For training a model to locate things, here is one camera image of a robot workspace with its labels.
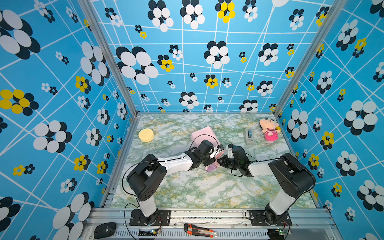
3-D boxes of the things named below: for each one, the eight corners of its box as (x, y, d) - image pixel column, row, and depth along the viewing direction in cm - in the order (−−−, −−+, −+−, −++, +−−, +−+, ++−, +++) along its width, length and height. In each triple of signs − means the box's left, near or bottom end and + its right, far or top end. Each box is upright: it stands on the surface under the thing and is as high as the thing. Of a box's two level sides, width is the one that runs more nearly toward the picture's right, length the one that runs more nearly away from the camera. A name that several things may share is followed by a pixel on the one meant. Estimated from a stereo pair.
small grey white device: (245, 144, 103) (247, 140, 100) (244, 131, 111) (246, 127, 107) (253, 145, 103) (255, 141, 99) (251, 132, 110) (253, 128, 106)
